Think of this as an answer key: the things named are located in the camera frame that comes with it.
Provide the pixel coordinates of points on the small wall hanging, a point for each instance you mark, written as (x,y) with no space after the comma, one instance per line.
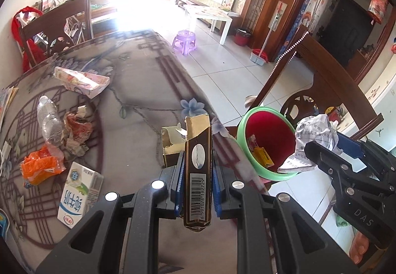
(277,14)

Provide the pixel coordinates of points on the dark wooden chair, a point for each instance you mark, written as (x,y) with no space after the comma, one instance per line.
(52,23)

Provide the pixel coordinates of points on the blue white wrapper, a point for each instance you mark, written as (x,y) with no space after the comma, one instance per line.
(3,224)

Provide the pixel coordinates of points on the carved wooden chair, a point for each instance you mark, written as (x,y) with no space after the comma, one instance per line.
(334,75)

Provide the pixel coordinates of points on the yellow medicine box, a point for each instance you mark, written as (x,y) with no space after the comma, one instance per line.
(264,157)

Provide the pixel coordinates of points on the brown cardboard box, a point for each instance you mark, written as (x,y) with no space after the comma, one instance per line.
(198,175)

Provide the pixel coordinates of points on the red bin with green rim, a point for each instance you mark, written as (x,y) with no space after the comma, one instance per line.
(269,131)

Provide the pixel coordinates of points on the small red floor bin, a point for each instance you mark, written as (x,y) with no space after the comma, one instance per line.
(242,38)

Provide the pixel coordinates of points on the clear plastic water bottle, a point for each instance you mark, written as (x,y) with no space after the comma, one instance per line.
(49,122)

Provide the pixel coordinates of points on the purple plastic stool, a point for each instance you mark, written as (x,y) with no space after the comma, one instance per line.
(184,41)

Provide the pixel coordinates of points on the dark door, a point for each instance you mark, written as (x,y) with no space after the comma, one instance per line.
(346,26)

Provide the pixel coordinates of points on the printed paper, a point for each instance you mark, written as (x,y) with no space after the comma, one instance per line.
(312,131)

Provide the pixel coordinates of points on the red blue dustpan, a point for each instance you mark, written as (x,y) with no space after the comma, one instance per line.
(259,57)

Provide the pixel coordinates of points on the crumpled red white paper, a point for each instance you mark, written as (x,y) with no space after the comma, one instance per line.
(77,131)

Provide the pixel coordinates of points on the white power plug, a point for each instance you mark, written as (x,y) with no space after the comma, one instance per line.
(6,148)

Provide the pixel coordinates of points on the long television cabinet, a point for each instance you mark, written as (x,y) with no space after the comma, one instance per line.
(204,1)

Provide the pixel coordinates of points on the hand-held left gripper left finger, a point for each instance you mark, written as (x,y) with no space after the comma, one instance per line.
(178,187)

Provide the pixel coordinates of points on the yellow toy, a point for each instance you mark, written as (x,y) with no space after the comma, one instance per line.
(330,110)

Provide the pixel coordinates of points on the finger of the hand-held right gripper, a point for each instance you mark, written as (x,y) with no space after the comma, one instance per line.
(324,159)
(349,147)

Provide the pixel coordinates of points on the red bag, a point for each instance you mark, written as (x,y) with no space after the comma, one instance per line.
(29,51)

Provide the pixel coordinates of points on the orange plastic wrapper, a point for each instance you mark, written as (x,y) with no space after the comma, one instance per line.
(40,165)

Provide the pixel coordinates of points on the stack of booklets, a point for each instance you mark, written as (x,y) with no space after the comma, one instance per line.
(6,103)

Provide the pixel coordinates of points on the cartoon wall poster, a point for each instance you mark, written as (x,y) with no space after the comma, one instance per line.
(312,1)

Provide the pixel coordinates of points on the red lantern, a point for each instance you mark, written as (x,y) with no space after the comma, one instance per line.
(378,6)

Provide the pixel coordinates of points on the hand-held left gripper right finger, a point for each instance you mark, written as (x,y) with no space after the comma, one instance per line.
(218,193)

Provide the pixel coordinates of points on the white coffee table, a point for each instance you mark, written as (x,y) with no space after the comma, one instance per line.
(207,14)

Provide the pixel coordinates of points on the open cream cardboard box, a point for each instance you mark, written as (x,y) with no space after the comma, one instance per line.
(171,144)

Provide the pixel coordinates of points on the pink strawberry snack box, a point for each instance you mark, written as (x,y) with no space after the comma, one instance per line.
(83,82)

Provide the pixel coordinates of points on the white milk carton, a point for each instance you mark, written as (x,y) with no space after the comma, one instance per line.
(79,193)

